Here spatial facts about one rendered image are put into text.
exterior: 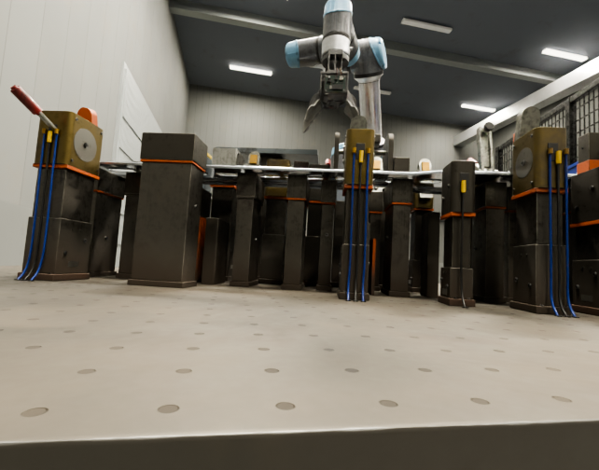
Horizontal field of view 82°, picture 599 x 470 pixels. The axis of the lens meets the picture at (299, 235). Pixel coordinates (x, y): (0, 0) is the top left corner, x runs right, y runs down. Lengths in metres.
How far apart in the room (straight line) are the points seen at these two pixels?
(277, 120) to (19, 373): 12.04
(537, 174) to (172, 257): 0.73
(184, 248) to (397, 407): 0.63
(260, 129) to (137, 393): 11.88
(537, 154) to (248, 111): 11.63
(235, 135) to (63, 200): 11.09
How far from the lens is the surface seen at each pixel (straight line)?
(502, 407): 0.21
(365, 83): 1.52
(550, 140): 0.81
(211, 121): 12.04
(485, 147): 1.21
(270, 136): 11.96
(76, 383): 0.21
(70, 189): 0.90
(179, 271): 0.76
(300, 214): 0.86
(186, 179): 0.78
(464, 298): 0.76
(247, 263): 0.87
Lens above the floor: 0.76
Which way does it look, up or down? 5 degrees up
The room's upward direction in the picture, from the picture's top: 3 degrees clockwise
